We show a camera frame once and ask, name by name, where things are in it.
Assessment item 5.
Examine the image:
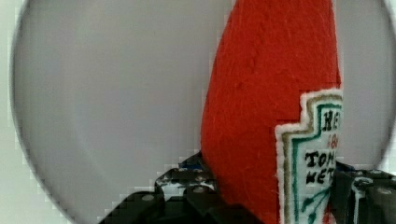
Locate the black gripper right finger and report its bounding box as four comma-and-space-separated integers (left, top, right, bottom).
330, 161, 396, 224

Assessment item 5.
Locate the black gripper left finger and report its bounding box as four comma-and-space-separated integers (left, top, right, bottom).
99, 152, 263, 224

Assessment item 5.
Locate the red plush ketchup bottle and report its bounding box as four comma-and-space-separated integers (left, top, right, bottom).
201, 0, 343, 224

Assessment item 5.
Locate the light purple round plate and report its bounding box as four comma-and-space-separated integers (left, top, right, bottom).
10, 0, 395, 224

